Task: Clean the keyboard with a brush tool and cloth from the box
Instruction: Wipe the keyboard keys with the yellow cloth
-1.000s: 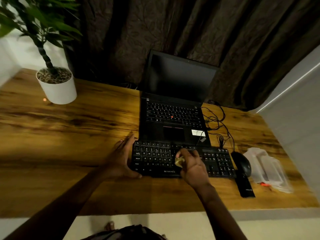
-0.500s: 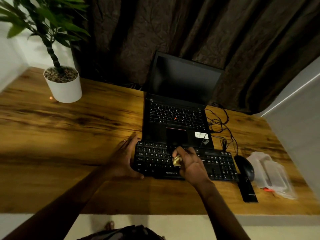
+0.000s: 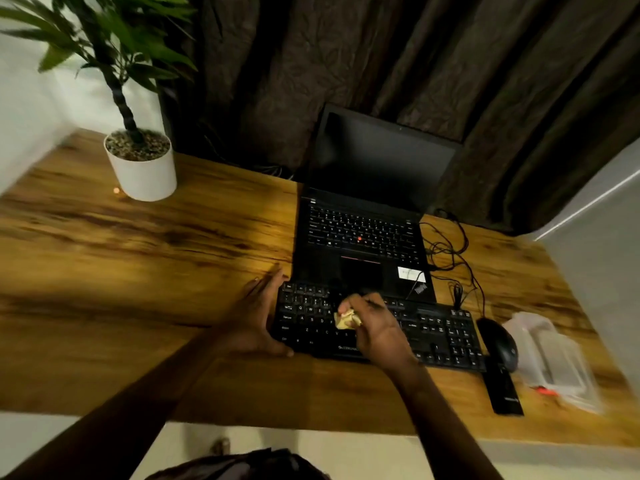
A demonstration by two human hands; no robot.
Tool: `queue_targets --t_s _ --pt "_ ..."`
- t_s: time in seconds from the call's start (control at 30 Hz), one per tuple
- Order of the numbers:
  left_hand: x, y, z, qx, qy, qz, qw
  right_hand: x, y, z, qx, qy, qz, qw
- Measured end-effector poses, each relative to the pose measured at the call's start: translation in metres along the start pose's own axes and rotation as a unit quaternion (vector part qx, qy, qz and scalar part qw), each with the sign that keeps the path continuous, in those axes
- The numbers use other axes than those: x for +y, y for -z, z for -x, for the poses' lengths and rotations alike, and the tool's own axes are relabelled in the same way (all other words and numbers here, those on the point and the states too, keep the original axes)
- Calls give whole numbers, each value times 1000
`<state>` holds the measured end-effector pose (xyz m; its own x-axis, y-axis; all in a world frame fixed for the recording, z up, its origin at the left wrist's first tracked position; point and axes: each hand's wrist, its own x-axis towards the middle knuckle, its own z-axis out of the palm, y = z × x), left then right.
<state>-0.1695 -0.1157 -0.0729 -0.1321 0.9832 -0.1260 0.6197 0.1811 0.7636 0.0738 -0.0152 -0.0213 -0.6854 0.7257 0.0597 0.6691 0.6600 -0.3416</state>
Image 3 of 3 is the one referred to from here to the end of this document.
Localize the black mouse cable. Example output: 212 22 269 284
419 209 487 321

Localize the clear plastic container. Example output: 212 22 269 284
502 312 607 416

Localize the dark brown curtain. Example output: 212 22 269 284
160 0 640 236

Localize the black keyboard cable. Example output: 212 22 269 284
431 275 466 311

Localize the black laptop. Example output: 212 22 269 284
291 103 464 304

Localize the person's right forearm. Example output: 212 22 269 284
387 357 507 480

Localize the person's right hand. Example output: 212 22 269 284
337 293 421 378

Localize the person's left hand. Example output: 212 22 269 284
219 267 296 358

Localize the white plant pot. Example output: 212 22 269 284
103 129 178 203

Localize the black keyboard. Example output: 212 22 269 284
271 281 487 373

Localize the black computer mouse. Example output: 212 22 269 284
475 317 520 373

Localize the person's dark clothing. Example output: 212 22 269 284
144 448 332 480

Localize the green leafy plant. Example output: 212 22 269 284
0 0 198 147

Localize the yellow cloth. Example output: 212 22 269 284
333 309 363 331

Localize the person's left forearm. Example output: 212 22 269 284
0 322 240 480

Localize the black remote control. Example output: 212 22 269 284
482 362 525 417

